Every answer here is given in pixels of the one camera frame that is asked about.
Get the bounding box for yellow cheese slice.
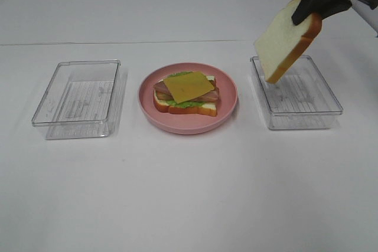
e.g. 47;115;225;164
163;71;215;103

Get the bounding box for bacon strip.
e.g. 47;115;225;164
155;90;173;100
154;80;219;102

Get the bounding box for green lettuce leaf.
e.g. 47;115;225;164
167;71;205;108

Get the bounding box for right clear plastic tray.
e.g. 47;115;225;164
250;55;343;130

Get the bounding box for clear plastic tray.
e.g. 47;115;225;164
31;60;125;140
250;55;343;130

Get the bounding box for left clear plastic tray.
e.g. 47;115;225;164
31;60;125;140

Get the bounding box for pink round plate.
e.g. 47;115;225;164
138;63;238;135

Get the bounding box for bread slice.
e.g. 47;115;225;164
154;76;220;117
254;0;322;83

